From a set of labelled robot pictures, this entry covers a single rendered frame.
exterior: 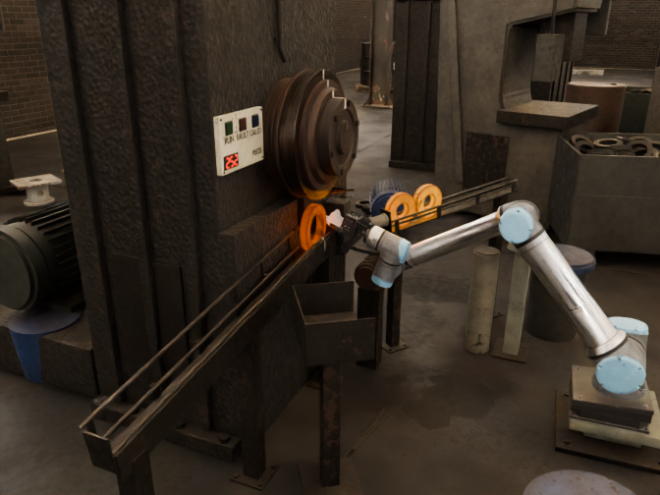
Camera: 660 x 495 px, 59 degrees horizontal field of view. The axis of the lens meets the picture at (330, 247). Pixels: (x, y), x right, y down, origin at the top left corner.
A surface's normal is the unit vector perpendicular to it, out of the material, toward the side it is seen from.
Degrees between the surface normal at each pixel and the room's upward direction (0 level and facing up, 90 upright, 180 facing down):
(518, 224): 82
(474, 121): 90
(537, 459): 0
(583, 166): 90
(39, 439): 0
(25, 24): 90
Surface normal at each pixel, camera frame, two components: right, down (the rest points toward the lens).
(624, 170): -0.15, 0.36
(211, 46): 0.92, 0.15
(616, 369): -0.41, 0.36
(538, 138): -0.61, 0.29
